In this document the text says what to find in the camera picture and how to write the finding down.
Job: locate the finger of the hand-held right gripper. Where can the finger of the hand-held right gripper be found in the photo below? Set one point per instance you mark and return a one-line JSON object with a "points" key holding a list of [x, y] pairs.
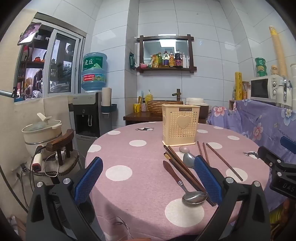
{"points": [[268, 154], [289, 144]]}

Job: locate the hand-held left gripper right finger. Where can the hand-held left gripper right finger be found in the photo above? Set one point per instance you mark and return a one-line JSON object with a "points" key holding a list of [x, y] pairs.
{"points": [[207, 179]]}

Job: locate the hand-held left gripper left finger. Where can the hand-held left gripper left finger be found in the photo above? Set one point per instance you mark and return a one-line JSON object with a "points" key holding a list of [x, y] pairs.
{"points": [[89, 179]]}

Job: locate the dark brown wooden chopstick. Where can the dark brown wooden chopstick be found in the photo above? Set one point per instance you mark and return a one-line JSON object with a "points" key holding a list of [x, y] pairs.
{"points": [[167, 156], [183, 164], [205, 153], [224, 162], [177, 161], [199, 148]]}

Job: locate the dark wooden spoon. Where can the dark wooden spoon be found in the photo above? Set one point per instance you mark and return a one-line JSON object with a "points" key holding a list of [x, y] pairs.
{"points": [[184, 149]]}

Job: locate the cream plastic utensil holder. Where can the cream plastic utensil holder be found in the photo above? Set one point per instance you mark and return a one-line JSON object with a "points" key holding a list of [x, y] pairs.
{"points": [[180, 129]]}

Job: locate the person's right forearm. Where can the person's right forearm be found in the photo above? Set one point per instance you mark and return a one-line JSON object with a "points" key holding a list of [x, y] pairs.
{"points": [[285, 208]]}

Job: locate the purple floral cloth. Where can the purple floral cloth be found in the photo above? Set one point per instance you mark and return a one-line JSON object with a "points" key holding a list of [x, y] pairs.
{"points": [[254, 122]]}

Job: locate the small dark wooden stool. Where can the small dark wooden stool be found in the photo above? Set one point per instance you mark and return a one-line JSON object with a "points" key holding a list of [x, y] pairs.
{"points": [[60, 143]]}

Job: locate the pink polka dot tablecloth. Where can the pink polka dot tablecloth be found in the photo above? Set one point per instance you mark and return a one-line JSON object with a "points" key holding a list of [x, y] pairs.
{"points": [[138, 166]]}

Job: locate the white power plug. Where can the white power plug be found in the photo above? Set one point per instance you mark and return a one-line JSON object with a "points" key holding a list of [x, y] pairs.
{"points": [[37, 162]]}

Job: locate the white microwave oven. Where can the white microwave oven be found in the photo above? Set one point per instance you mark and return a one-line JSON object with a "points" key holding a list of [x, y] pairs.
{"points": [[261, 89]]}

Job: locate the light wooden box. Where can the light wooden box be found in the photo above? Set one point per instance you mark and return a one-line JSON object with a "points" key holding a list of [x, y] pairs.
{"points": [[232, 104]]}

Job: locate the grey water dispenser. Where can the grey water dispenser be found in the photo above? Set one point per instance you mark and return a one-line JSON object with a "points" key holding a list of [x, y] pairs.
{"points": [[87, 115]]}

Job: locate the cream electric pot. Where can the cream electric pot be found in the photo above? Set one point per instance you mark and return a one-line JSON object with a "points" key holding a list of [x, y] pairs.
{"points": [[41, 133]]}

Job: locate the glass jar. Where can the glass jar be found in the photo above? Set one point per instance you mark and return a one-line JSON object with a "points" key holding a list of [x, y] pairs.
{"points": [[245, 91]]}

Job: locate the yellow wrapped roll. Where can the yellow wrapped roll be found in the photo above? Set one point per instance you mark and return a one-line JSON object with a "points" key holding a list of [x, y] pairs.
{"points": [[238, 85]]}

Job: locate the white and brown rice cooker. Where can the white and brown rice cooker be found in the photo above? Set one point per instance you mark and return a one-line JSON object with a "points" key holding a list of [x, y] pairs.
{"points": [[196, 103]]}

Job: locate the dark wooden cabinet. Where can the dark wooden cabinet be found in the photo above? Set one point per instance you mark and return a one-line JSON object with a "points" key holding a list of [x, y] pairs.
{"points": [[138, 117]]}

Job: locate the stack of green cups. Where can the stack of green cups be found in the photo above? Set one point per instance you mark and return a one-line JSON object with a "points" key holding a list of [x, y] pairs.
{"points": [[261, 67]]}

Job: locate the woven pattern wash basin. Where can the woven pattern wash basin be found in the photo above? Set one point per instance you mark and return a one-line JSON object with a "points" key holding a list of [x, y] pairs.
{"points": [[161, 107]]}

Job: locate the yellow mug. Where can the yellow mug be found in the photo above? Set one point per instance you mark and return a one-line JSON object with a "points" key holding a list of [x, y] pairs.
{"points": [[137, 108]]}

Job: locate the bronze faucet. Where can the bronze faucet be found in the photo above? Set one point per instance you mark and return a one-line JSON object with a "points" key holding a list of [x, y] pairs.
{"points": [[177, 93]]}

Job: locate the small pink pump bottle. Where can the small pink pump bottle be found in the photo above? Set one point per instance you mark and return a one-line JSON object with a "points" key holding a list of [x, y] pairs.
{"points": [[144, 106]]}

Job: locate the tall stack of yellow cups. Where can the tall stack of yellow cups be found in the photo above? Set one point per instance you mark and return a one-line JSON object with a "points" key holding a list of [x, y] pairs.
{"points": [[278, 51]]}

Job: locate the yellow soap pump bottle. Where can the yellow soap pump bottle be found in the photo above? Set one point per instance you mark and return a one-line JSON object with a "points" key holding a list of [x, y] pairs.
{"points": [[149, 96]]}

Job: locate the blue water jug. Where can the blue water jug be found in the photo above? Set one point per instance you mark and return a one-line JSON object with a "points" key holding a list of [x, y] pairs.
{"points": [[94, 71]]}

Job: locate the wooden framed mirror shelf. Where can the wooden framed mirror shelf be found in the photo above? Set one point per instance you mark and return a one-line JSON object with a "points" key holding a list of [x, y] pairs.
{"points": [[166, 69]]}

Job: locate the aluminium sliding window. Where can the aluminium sliding window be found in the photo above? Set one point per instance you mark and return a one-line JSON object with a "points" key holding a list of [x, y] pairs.
{"points": [[62, 64]]}

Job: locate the metal rod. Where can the metal rod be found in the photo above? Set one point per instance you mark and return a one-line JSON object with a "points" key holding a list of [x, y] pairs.
{"points": [[5, 93]]}

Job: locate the white squeeze bottle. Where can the white squeeze bottle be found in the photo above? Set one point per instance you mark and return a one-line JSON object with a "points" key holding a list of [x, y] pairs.
{"points": [[184, 61]]}

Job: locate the dark soy sauce bottle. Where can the dark soy sauce bottle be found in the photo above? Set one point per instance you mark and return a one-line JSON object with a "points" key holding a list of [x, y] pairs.
{"points": [[178, 60]]}

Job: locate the orange label oil bottle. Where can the orange label oil bottle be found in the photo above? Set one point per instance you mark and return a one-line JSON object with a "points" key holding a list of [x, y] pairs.
{"points": [[171, 60]]}

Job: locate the pink small bowl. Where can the pink small bowl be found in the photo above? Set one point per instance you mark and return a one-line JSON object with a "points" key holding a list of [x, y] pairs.
{"points": [[143, 65]]}

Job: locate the purple label bottle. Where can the purple label bottle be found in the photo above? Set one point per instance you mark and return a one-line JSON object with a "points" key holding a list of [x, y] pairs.
{"points": [[165, 60]]}

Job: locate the green hanging packet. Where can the green hanging packet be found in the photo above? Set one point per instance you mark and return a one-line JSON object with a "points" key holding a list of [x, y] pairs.
{"points": [[132, 60]]}

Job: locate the green oil bottle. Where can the green oil bottle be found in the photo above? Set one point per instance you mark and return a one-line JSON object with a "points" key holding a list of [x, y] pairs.
{"points": [[159, 60]]}

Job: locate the yellow seasoning pack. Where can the yellow seasoning pack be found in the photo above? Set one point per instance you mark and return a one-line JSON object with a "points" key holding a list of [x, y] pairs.
{"points": [[153, 61]]}

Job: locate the blue white wall holder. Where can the blue white wall holder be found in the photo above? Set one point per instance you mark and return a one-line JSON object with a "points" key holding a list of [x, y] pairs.
{"points": [[109, 109]]}

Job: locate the smartphone on mount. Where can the smartphone on mount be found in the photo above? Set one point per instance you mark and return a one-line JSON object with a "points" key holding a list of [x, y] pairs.
{"points": [[29, 33]]}

